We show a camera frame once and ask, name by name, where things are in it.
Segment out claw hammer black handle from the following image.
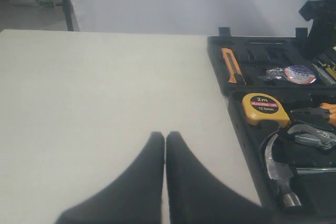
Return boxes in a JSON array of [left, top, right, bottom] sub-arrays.
[[264, 132, 302, 208]]

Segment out clear handled tester screwdriver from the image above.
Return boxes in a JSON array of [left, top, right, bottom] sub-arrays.
[[312, 64, 335, 86]]

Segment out black metal stand leg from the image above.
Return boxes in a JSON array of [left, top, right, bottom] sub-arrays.
[[56, 0, 74, 31]]

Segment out adjustable wrench black handle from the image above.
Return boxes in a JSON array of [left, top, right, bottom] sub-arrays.
[[287, 124, 335, 150]]

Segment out orange utility knife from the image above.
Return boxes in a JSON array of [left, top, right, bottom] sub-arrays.
[[222, 48, 246, 85]]

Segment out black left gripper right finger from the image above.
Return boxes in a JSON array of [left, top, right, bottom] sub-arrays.
[[165, 132, 287, 223]]

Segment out black electrical tape roll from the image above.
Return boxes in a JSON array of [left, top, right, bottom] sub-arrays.
[[259, 65, 316, 85]]

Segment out orange handled pliers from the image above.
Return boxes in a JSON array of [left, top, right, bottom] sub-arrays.
[[290, 102, 335, 131]]

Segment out black plastic tool case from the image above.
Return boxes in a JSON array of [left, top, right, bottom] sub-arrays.
[[207, 27, 335, 221]]

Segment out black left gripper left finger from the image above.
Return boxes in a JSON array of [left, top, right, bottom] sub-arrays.
[[56, 132, 165, 223]]

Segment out yellow tape measure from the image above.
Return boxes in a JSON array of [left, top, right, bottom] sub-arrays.
[[242, 93, 290, 128]]

